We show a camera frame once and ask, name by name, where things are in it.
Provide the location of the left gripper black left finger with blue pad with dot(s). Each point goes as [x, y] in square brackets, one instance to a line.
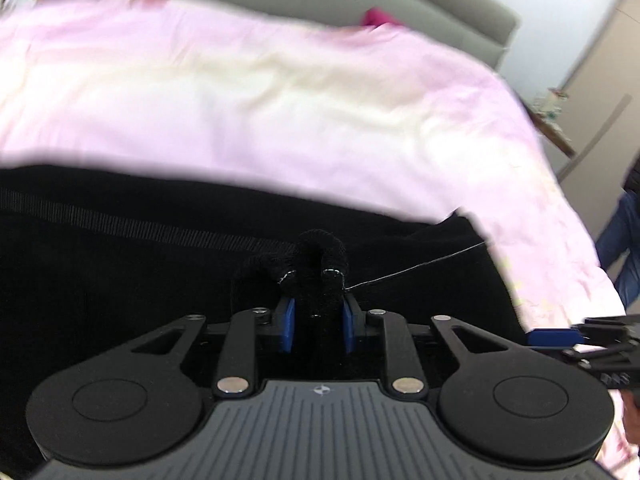
[281, 326]

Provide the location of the wooden nightstand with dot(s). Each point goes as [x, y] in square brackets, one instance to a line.
[551, 132]

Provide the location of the grey wardrobe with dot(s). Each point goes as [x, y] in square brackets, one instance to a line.
[601, 118]

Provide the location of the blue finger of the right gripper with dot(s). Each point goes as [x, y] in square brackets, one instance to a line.
[554, 337]

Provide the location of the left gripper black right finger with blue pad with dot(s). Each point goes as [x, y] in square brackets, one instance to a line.
[357, 327]

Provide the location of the pink floral bed sheet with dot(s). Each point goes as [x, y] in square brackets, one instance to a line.
[382, 118]

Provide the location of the black pants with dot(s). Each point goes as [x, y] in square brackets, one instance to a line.
[91, 259]

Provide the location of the magenta pillow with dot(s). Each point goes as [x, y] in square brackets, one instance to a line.
[376, 17]

